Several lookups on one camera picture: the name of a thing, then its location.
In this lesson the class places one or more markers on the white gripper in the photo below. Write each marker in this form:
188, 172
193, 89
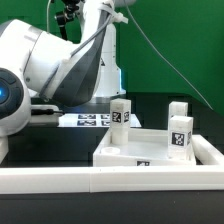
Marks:
45, 115

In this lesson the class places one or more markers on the white square tabletop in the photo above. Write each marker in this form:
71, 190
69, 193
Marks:
145, 147

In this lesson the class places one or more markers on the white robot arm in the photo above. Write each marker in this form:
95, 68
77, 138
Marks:
57, 69

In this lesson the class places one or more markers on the white tag marker sheet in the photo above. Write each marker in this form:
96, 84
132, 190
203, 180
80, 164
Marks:
84, 120

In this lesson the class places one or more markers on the white left fence piece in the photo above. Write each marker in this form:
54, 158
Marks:
3, 148

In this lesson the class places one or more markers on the white fence piece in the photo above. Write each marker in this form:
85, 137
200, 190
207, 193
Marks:
3, 148
205, 152

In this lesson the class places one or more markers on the white right fence piece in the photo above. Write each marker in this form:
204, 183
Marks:
205, 152

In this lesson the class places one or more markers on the white front fence wall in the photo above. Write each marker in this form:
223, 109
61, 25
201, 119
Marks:
110, 179

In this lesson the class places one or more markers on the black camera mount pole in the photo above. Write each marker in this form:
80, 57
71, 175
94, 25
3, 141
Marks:
68, 14

